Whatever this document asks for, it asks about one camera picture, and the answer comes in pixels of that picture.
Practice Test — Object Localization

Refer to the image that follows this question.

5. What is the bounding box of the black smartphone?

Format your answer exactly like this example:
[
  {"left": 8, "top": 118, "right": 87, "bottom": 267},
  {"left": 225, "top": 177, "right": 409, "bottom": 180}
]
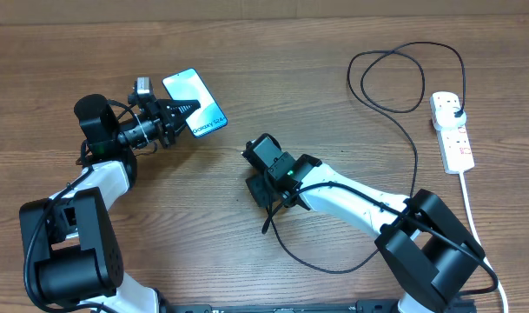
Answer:
[{"left": 162, "top": 67, "right": 228, "bottom": 139}]

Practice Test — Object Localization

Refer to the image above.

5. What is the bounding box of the black USB charging cable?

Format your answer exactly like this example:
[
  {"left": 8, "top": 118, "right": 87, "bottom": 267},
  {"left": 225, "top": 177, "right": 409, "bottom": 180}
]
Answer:
[{"left": 268, "top": 41, "right": 467, "bottom": 275}]

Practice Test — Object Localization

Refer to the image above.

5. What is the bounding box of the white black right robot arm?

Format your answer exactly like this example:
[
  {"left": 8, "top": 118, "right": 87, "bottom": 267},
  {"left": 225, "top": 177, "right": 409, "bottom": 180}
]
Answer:
[{"left": 242, "top": 133, "right": 486, "bottom": 312}]

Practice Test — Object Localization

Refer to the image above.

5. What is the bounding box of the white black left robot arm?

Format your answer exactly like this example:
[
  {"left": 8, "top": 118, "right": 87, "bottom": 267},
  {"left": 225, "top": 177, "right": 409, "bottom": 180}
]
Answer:
[{"left": 19, "top": 93, "right": 201, "bottom": 312}]

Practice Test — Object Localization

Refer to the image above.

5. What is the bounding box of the white charger plug adapter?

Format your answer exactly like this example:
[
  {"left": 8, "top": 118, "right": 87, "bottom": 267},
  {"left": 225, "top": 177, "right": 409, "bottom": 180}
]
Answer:
[{"left": 433, "top": 107, "right": 466, "bottom": 131}]

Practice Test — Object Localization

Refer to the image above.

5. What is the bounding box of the white power strip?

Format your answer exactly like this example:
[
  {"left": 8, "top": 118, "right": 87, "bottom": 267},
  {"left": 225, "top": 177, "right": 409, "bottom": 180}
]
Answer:
[{"left": 429, "top": 91, "right": 474, "bottom": 174}]

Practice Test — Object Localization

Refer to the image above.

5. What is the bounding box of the white power strip cord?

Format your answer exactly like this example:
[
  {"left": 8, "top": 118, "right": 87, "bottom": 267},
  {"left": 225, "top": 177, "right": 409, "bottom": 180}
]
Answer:
[{"left": 458, "top": 170, "right": 510, "bottom": 313}]

